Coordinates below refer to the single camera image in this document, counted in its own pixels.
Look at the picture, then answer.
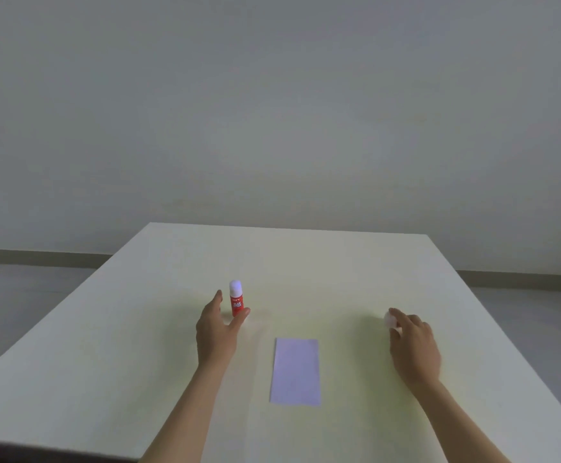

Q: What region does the person's left hand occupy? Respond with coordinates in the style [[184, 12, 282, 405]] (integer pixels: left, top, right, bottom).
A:
[[196, 290, 252, 367]]

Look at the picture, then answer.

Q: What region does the person's right hand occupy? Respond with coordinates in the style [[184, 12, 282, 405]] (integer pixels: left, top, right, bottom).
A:
[[387, 308, 443, 387]]

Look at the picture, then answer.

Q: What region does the person's left forearm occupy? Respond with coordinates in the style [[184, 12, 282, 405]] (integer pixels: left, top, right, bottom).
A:
[[138, 362, 232, 463]]

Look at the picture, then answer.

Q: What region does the person's right forearm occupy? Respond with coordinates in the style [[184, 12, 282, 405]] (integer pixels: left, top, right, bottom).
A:
[[410, 378, 516, 463]]

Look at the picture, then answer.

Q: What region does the red glue stick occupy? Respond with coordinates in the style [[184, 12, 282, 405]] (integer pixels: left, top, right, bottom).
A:
[[229, 279, 246, 318]]

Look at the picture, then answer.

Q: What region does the white paper sheet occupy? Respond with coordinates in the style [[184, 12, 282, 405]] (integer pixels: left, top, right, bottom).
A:
[[269, 337, 321, 408]]

